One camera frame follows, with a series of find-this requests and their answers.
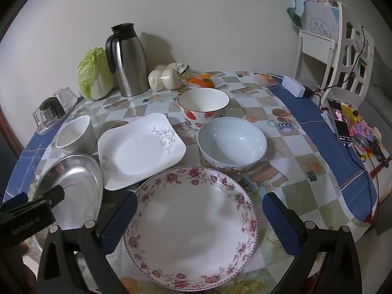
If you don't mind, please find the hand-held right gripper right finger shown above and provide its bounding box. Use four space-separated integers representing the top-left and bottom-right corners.
262 192 359 294

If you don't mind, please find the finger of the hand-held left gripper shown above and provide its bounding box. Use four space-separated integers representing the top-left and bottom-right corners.
29 185 65 209

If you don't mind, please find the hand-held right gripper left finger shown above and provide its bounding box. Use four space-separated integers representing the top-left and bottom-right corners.
36 191 138 294

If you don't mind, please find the floral round plate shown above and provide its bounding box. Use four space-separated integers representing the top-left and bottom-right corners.
123 166 258 291

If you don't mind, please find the light blue bowl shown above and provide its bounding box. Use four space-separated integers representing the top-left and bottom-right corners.
197 117 268 172

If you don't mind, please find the strawberry print bowl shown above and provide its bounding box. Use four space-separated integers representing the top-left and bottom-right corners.
178 88 230 130

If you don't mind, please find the round metal plate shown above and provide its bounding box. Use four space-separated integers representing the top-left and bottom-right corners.
32 153 104 230

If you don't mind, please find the small white bowl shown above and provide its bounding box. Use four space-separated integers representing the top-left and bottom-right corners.
55 115 95 155

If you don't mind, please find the checked printed tablecloth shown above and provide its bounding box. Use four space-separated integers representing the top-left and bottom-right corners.
4 70 392 294

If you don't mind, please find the square white plate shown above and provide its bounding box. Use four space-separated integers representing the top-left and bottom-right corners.
97 113 187 191

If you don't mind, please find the clear glass ashtray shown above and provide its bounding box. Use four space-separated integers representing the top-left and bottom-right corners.
32 97 66 134

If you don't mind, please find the clear glass cup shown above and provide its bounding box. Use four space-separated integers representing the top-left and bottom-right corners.
53 87 78 111

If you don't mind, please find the smartphone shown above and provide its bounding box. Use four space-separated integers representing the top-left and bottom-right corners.
326 98 353 143

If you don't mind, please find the colourful toy pile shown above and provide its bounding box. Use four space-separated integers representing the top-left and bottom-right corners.
343 102 391 167

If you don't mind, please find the napa cabbage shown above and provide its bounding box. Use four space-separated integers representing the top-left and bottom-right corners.
77 47 114 101

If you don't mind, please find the white power box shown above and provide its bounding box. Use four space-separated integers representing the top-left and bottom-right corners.
282 75 306 98

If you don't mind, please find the orange snack packet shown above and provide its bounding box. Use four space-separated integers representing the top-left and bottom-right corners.
186 73 225 90
257 73 281 88

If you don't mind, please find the bag of steamed buns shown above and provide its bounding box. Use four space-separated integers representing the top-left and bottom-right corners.
148 63 192 91

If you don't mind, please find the stainless steel thermos jug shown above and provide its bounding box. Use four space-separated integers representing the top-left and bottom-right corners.
105 23 150 98

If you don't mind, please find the white chair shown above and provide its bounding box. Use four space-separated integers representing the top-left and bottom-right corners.
294 0 376 105

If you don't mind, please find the white printed bag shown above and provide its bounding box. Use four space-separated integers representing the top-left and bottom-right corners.
302 0 340 42

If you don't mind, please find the teal cloth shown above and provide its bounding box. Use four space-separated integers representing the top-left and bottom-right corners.
286 0 310 26

